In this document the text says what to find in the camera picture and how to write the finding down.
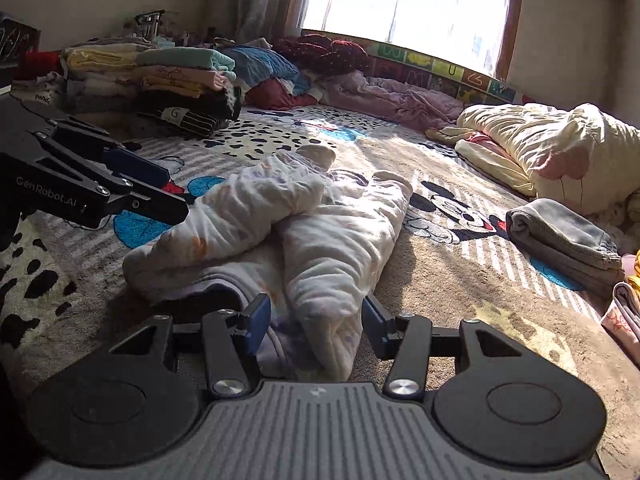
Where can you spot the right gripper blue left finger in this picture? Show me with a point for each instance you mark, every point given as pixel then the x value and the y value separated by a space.
pixel 251 325

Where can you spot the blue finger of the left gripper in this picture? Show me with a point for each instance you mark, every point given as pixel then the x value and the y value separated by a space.
pixel 149 202
pixel 131 166

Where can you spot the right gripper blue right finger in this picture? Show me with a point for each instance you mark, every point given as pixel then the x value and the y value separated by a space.
pixel 381 329

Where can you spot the white floral fleece garment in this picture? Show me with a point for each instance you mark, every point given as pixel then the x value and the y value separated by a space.
pixel 313 238

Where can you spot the stack of folded clothes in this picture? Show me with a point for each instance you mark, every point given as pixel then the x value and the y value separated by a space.
pixel 185 88

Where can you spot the blue and red clothes heap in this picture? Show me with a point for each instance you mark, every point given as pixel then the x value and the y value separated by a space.
pixel 269 81

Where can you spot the Mickey Mouse patterned blanket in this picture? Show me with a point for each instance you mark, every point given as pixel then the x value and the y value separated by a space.
pixel 62 290

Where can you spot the folded grey fleece garment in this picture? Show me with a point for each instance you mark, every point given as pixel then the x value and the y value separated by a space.
pixel 567 242

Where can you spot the dark red dotted pillow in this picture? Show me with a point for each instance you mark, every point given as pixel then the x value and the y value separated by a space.
pixel 322 55

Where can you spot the pink purple crumpled blanket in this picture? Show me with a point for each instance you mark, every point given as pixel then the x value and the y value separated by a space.
pixel 407 105

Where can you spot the pink white folded garment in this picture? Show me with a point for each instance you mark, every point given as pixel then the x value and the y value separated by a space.
pixel 621 319

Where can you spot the yellow folded garment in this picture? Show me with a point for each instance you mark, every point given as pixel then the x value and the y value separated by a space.
pixel 632 271

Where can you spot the colourful alphabet foam mat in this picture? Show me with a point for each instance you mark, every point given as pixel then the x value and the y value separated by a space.
pixel 432 73

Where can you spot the cream yellow quilt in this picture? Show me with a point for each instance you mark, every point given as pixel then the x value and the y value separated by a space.
pixel 583 158

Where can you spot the bright window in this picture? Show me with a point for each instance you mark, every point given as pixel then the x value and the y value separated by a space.
pixel 466 32

